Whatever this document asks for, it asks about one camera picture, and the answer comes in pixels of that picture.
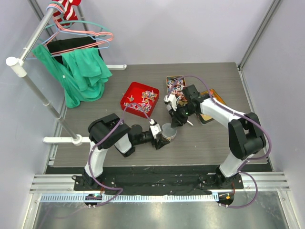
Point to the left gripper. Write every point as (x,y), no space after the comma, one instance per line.
(160,142)

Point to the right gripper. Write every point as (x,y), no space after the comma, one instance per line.
(177,120)

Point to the clear plastic round jar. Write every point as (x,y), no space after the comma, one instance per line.
(168,138)

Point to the white round jar lid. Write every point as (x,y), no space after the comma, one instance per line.
(168,131)

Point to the red square candy box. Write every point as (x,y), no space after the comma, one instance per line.
(140,99)

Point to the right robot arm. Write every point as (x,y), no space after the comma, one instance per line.
(245,135)

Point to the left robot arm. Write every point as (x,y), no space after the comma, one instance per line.
(111,131)

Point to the gold rectangular tin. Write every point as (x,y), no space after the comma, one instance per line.
(175,85)

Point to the white rack foot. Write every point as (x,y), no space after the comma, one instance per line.
(120,67)

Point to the green cloth garment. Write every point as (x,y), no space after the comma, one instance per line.
(82,73)

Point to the white flat bar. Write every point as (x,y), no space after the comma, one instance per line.
(67,140)

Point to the black garment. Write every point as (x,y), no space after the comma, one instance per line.
(61,45)

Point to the pink clothes hanger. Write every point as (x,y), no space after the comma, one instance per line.
(100,40)

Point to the red white striped garment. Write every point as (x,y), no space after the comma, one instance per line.
(69,13)

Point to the green clothes hanger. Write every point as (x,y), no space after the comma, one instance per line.
(80,27)

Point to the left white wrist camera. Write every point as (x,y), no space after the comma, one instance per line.
(155,128)

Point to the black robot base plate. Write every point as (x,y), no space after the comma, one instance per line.
(143,179)

